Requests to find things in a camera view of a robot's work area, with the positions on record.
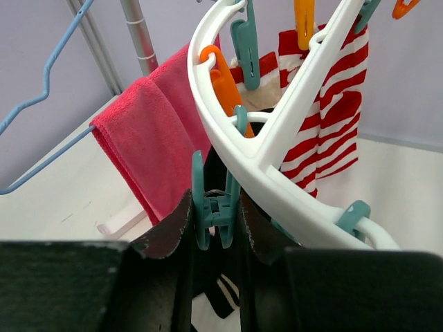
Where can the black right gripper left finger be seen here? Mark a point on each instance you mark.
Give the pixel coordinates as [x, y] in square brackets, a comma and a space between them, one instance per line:
[153, 291]

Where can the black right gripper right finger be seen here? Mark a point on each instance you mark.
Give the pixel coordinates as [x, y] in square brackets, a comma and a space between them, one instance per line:
[282, 285]

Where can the black striped sock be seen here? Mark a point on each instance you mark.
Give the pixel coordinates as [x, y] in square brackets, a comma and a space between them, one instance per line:
[216, 268]

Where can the teal clothes peg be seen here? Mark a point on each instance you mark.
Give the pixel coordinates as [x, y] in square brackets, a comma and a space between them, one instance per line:
[215, 208]

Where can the white round clip hanger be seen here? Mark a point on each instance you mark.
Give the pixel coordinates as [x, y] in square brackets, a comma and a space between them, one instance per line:
[254, 162]

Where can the pink towel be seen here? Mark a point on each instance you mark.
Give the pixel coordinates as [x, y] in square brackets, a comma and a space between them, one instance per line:
[150, 133]

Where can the orange clothes peg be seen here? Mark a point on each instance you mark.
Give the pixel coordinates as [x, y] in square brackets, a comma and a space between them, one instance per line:
[228, 93]

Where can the white metal clothes rack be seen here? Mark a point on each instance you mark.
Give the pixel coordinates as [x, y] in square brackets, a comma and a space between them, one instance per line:
[137, 26]

